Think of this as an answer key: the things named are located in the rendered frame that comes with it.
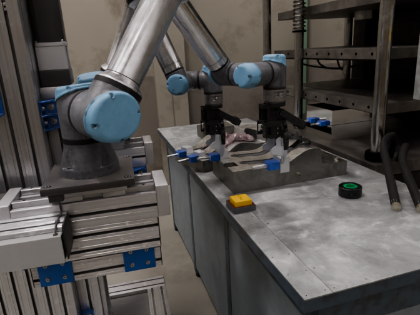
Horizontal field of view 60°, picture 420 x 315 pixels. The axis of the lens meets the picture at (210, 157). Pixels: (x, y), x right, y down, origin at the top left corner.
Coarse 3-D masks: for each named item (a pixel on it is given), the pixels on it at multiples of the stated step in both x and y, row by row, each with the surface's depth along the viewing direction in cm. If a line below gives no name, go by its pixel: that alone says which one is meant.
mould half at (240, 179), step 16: (304, 144) 150; (224, 160) 151; (240, 160) 150; (304, 160) 145; (320, 160) 147; (224, 176) 147; (240, 176) 138; (256, 176) 140; (272, 176) 142; (288, 176) 144; (304, 176) 147; (320, 176) 149; (240, 192) 140
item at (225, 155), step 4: (212, 152) 154; (216, 152) 154; (220, 152) 151; (224, 152) 152; (208, 156) 153; (212, 156) 151; (216, 156) 152; (220, 156) 152; (224, 156) 152; (228, 156) 153; (212, 160) 152; (216, 160) 152
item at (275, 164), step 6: (276, 156) 129; (288, 156) 128; (264, 162) 130; (270, 162) 127; (276, 162) 127; (288, 162) 128; (252, 168) 127; (258, 168) 127; (270, 168) 127; (276, 168) 128; (282, 168) 128; (288, 168) 129
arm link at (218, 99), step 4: (204, 96) 145; (208, 96) 144; (212, 96) 143; (216, 96) 144; (220, 96) 144; (204, 100) 146; (208, 100) 144; (212, 100) 144; (216, 100) 144; (220, 100) 145; (208, 104) 145; (212, 104) 144; (216, 104) 145; (220, 104) 146
